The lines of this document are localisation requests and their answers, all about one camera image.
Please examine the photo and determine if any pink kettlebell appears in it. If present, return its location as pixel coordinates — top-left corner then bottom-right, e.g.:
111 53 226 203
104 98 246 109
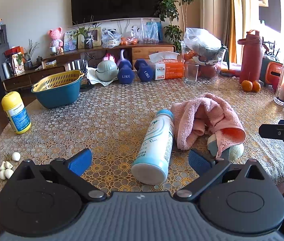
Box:
103 49 127 66

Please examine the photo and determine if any pale green lidded bowl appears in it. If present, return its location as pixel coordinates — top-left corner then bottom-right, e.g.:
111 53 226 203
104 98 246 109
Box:
96 60 118 82

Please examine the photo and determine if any blue dumbbell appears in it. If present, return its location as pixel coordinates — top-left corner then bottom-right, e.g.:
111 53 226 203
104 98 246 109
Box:
117 60 135 84
134 59 154 82

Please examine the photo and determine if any right tangerine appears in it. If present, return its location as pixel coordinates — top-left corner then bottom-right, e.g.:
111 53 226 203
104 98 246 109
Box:
252 81 261 93

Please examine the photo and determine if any teal basin yellow strainer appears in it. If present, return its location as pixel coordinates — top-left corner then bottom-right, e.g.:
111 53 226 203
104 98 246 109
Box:
31 70 84 109

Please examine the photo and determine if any orange white tissue box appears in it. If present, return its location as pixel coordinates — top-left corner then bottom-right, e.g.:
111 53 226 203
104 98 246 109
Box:
149 51 184 81

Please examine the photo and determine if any left blue dumbbell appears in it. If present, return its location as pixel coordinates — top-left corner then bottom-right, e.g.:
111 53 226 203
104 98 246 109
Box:
117 60 135 84

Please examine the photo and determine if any framed photo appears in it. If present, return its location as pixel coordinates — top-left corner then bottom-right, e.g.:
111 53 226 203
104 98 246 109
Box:
77 27 102 49

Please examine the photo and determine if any red water bottle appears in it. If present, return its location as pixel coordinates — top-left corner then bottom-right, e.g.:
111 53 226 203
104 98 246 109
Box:
238 30 263 83

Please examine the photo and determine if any pink fluffy towel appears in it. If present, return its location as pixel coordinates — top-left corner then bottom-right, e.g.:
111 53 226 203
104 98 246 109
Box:
170 93 246 157

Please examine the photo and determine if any clear plastic bag of items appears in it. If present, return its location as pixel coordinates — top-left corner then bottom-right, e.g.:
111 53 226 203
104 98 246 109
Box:
101 28 121 48

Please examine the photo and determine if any white blue-capped bottle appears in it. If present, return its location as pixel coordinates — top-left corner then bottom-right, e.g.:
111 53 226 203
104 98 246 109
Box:
131 109 175 185

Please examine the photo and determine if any left tangerine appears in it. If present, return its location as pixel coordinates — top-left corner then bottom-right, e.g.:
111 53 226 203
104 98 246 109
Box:
241 80 253 92

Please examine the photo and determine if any garlic clove cluster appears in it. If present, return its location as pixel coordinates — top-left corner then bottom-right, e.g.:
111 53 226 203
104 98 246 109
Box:
0 161 14 180

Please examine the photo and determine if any orange stool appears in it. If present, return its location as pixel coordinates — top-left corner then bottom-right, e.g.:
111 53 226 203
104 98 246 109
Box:
259 58 283 91

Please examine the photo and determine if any potted green tree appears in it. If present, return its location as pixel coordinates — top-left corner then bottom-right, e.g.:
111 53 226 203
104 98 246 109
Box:
156 0 195 52

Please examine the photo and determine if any clear drinking glass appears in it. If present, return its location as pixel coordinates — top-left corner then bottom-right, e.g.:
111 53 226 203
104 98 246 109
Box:
184 59 199 83

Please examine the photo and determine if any wooden tv cabinet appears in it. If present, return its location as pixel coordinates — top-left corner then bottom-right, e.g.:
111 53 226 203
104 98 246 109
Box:
3 42 175 92

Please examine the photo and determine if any small potted grass plant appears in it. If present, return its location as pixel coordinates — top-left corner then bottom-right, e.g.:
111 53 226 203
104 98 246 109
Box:
71 15 101 49

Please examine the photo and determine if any pink bear figurine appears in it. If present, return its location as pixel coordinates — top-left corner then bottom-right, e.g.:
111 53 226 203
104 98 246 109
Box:
48 27 64 54

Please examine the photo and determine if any tangerine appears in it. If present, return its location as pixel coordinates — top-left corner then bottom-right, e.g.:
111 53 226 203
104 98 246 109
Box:
252 81 261 93
241 80 253 92

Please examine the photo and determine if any right blue dumbbell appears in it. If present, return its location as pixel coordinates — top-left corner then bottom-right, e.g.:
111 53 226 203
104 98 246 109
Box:
134 59 154 82

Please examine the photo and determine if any garlic clove upper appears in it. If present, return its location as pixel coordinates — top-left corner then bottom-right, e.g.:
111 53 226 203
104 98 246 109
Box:
11 152 21 162

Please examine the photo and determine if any patterned lace tablecloth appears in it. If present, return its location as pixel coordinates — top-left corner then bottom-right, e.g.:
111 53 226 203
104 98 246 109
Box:
0 77 284 192

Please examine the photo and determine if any plastic-wrapped fruit bowl stack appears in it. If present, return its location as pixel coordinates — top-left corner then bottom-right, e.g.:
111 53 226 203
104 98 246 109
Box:
181 28 227 80

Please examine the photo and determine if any yellow blue-label jar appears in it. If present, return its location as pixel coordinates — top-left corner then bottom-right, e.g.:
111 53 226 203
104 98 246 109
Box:
1 91 31 134

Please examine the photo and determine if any tennis ball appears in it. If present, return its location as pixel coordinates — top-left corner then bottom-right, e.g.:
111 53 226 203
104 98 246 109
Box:
207 134 244 161

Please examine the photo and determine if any white cloth under bowl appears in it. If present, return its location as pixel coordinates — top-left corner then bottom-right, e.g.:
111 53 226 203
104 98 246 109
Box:
86 67 118 87

